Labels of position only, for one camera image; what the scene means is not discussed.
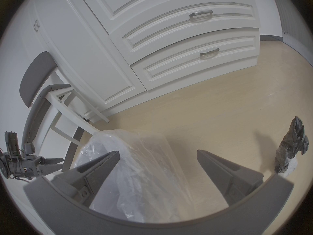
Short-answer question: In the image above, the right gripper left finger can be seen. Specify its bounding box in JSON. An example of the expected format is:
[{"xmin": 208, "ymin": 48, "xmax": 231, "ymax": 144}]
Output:
[{"xmin": 52, "ymin": 150, "xmax": 120, "ymax": 206}]

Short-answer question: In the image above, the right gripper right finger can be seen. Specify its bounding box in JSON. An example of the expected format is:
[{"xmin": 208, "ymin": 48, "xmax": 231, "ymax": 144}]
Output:
[{"xmin": 197, "ymin": 149, "xmax": 265, "ymax": 207}]

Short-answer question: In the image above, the black plastic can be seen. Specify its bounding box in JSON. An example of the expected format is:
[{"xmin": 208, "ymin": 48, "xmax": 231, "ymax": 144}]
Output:
[{"xmin": 274, "ymin": 116, "xmax": 309, "ymax": 174}]

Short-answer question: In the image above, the clear plastic bag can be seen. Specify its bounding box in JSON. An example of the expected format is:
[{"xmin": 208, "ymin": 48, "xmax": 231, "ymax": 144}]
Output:
[{"xmin": 71, "ymin": 129, "xmax": 196, "ymax": 223}]

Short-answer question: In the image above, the light grey trash bin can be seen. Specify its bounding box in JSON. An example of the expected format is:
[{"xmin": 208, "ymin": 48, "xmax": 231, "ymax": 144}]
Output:
[{"xmin": 73, "ymin": 137, "xmax": 147, "ymax": 221}]

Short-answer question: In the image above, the clear printed wrapper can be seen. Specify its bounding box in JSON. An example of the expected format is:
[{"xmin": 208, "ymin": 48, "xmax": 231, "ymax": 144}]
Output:
[{"xmin": 279, "ymin": 156, "xmax": 299, "ymax": 177}]

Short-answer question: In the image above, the white chair grey seat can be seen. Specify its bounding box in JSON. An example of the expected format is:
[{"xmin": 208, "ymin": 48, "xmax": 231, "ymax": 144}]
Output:
[{"xmin": 20, "ymin": 51, "xmax": 110, "ymax": 173}]

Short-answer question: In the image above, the white wardrobe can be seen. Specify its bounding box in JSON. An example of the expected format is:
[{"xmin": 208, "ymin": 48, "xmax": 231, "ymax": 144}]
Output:
[{"xmin": 20, "ymin": 0, "xmax": 261, "ymax": 123}]

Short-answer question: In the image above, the grey curtain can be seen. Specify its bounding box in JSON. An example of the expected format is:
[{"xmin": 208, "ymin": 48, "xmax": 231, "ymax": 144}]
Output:
[{"xmin": 269, "ymin": 0, "xmax": 305, "ymax": 42}]

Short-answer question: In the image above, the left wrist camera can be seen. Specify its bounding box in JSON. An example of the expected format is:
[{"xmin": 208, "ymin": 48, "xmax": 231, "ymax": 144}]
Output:
[{"xmin": 23, "ymin": 143, "xmax": 36, "ymax": 155}]

